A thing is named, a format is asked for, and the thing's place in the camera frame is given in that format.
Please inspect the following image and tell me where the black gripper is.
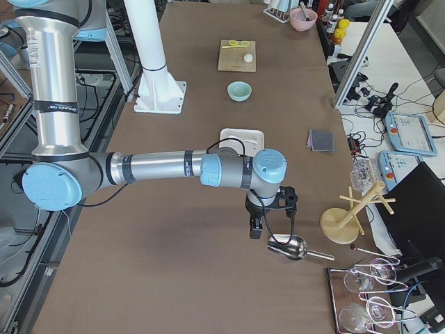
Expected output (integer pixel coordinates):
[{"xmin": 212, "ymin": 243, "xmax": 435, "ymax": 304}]
[{"xmin": 245, "ymin": 195, "xmax": 278, "ymax": 239}]

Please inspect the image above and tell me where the white ceramic spoon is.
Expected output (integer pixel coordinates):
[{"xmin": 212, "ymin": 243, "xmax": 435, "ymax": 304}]
[{"xmin": 227, "ymin": 135, "xmax": 258, "ymax": 145}]

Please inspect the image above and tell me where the white steamed bun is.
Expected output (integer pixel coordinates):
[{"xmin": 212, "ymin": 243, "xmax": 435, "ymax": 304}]
[{"xmin": 243, "ymin": 53, "xmax": 254, "ymax": 63}]

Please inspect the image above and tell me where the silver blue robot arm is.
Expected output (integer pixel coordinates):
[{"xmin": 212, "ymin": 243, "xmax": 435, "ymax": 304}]
[{"xmin": 13, "ymin": 1, "xmax": 297, "ymax": 239}]

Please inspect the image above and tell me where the mint green bowl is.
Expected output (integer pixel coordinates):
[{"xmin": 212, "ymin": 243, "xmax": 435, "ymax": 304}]
[{"xmin": 227, "ymin": 81, "xmax": 252, "ymax": 102}]

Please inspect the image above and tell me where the pink bowl with ice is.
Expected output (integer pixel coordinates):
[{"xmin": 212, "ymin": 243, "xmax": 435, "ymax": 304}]
[{"xmin": 289, "ymin": 8, "xmax": 318, "ymax": 31}]

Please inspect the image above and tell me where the metal scoop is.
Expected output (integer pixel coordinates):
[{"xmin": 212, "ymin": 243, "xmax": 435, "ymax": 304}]
[{"xmin": 267, "ymin": 234, "xmax": 335, "ymax": 261}]

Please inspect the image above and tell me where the wooden cup tree stand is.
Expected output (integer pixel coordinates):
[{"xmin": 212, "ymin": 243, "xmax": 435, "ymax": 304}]
[{"xmin": 320, "ymin": 180, "xmax": 396, "ymax": 244}]

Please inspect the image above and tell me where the cream rectangular tray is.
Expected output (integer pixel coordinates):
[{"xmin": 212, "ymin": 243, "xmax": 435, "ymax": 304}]
[{"xmin": 219, "ymin": 128, "xmax": 264, "ymax": 157}]

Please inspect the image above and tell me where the grey folded cloth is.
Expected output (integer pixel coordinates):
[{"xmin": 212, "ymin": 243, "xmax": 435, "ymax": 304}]
[{"xmin": 307, "ymin": 129, "xmax": 334, "ymax": 152}]

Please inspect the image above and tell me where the clear plastic cup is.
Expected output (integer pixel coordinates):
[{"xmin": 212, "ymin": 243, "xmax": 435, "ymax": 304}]
[{"xmin": 350, "ymin": 158, "xmax": 381, "ymax": 193}]

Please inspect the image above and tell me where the wine glass rack tray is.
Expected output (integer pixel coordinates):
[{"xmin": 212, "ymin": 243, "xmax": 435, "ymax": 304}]
[{"xmin": 327, "ymin": 257, "xmax": 417, "ymax": 333}]

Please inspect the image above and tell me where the blue teach pendant near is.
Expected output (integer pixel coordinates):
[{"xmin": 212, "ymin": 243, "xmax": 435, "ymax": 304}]
[{"xmin": 378, "ymin": 150, "xmax": 423, "ymax": 191}]

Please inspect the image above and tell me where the blue teach pendant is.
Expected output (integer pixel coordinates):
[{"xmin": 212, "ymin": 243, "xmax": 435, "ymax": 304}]
[
  {"xmin": 385, "ymin": 112, "xmax": 437, "ymax": 157},
  {"xmin": 378, "ymin": 150, "xmax": 423, "ymax": 191}
]

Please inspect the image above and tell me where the black monitor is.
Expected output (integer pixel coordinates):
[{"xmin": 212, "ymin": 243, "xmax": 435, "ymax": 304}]
[{"xmin": 376, "ymin": 162, "xmax": 444, "ymax": 260}]

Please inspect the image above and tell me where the white pillar with base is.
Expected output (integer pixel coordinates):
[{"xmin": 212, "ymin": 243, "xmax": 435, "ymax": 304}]
[{"xmin": 124, "ymin": 0, "xmax": 187, "ymax": 115}]

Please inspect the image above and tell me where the wooden cutting board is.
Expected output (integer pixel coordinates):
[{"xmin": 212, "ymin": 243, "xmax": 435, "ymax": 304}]
[{"xmin": 218, "ymin": 40, "xmax": 256, "ymax": 72}]

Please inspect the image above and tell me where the blue teach pendant far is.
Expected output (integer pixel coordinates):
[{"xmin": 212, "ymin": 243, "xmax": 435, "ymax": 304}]
[{"xmin": 385, "ymin": 112, "xmax": 437, "ymax": 157}]

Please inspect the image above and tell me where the yellow plastic knife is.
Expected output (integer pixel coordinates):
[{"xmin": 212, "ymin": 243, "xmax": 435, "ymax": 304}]
[{"xmin": 221, "ymin": 44, "xmax": 249, "ymax": 49}]

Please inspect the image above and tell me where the metal muddler tube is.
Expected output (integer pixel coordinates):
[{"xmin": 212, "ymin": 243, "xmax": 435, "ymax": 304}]
[{"xmin": 300, "ymin": 1, "xmax": 310, "ymax": 22}]

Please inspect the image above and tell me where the black camera bracket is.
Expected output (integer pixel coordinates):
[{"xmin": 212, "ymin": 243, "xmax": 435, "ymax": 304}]
[{"xmin": 269, "ymin": 186, "xmax": 298, "ymax": 219}]

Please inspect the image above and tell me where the aluminium frame post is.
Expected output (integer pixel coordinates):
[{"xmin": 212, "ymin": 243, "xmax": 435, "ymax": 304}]
[{"xmin": 332, "ymin": 0, "xmax": 394, "ymax": 109}]

